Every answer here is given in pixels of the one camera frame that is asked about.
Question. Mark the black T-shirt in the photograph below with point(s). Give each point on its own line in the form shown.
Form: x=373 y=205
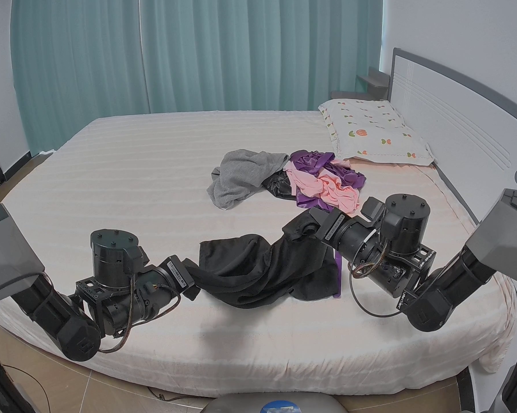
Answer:
x=258 y=273

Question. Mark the grey garment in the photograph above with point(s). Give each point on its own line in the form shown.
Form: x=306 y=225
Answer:
x=241 y=174

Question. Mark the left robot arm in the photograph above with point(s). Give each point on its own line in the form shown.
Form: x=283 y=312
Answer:
x=8 y=248

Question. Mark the bed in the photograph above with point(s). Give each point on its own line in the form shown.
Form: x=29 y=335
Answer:
x=112 y=166

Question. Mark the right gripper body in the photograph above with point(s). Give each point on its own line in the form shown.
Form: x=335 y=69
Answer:
x=357 y=241

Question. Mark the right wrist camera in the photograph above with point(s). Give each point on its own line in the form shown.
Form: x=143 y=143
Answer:
x=372 y=209

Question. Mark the grey bedside table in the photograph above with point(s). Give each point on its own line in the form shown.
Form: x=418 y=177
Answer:
x=376 y=80

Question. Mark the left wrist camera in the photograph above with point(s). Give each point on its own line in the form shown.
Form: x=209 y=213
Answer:
x=138 y=256

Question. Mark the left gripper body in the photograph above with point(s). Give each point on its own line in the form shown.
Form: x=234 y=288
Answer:
x=150 y=295

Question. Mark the blue-green curtain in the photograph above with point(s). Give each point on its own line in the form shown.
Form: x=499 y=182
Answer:
x=77 y=58
x=262 y=37

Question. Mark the pile of clothes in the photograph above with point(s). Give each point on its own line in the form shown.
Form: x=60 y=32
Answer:
x=323 y=183

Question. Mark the white printed pillow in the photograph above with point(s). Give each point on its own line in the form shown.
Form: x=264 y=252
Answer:
x=370 y=127

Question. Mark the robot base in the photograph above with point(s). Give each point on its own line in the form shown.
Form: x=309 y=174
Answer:
x=241 y=405

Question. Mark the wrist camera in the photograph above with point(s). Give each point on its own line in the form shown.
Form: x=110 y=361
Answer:
x=138 y=256
x=372 y=209

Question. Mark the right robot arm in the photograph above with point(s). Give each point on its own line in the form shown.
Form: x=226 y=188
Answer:
x=491 y=239

